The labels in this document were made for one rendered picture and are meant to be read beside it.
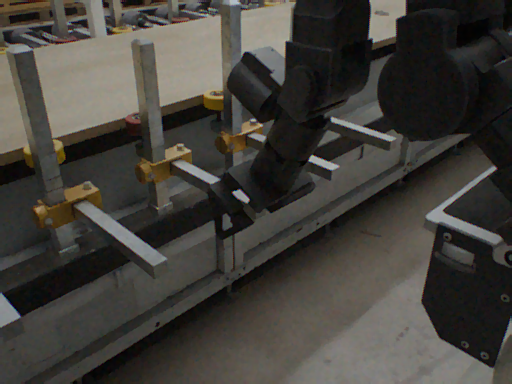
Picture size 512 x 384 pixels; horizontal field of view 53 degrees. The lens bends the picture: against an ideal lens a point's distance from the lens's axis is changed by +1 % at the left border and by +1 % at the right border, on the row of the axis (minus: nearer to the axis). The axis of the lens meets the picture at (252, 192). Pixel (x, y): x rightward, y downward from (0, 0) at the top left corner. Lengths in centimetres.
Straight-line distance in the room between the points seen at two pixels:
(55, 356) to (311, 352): 83
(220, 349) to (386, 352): 58
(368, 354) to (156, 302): 75
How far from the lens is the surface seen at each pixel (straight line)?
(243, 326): 194
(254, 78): 58
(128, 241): 97
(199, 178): 114
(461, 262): 63
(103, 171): 140
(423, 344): 198
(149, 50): 112
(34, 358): 164
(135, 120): 127
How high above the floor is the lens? 137
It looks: 30 degrees down
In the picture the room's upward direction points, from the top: straight up
